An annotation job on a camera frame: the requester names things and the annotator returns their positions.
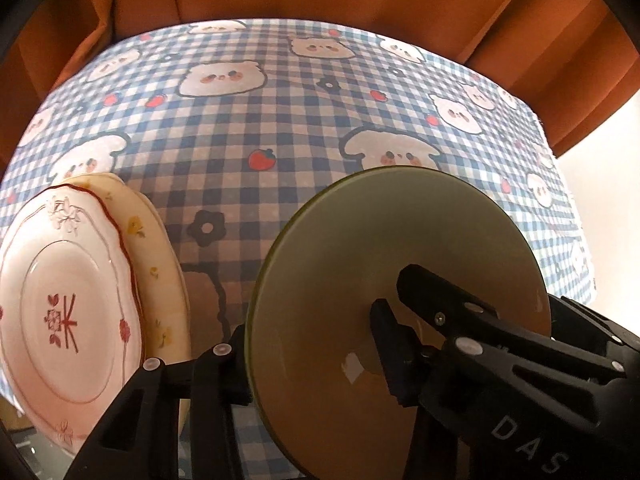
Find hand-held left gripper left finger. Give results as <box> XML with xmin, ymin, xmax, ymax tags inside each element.
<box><xmin>65</xmin><ymin>324</ymin><xmax>253</xmax><ymax>480</ymax></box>

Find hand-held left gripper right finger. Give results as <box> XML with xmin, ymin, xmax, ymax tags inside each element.
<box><xmin>369</xmin><ymin>299</ymin><xmax>457</xmax><ymax>480</ymax></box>

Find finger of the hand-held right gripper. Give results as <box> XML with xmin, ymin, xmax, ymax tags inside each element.
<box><xmin>549</xmin><ymin>295</ymin><xmax>640</xmax><ymax>361</ymax></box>
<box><xmin>397</xmin><ymin>264</ymin><xmax>628</xmax><ymax>397</ymax></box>

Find floral celadon bowl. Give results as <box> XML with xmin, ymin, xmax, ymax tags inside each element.
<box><xmin>245</xmin><ymin>167</ymin><xmax>552</xmax><ymax>480</ymax></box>

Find round yellow floral plate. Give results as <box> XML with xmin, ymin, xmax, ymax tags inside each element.
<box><xmin>65</xmin><ymin>172</ymin><xmax>193</xmax><ymax>428</ymax></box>

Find scalloped yellow floral plate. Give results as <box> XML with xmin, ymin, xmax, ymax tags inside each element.
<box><xmin>95</xmin><ymin>187</ymin><xmax>151</xmax><ymax>361</ymax></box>

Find red rimmed white plate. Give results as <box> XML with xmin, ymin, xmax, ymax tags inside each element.
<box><xmin>0</xmin><ymin>185</ymin><xmax>146</xmax><ymax>453</ymax></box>

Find blue checkered bear tablecloth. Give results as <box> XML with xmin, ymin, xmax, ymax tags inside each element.
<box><xmin>0</xmin><ymin>19</ymin><xmax>598</xmax><ymax>480</ymax></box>

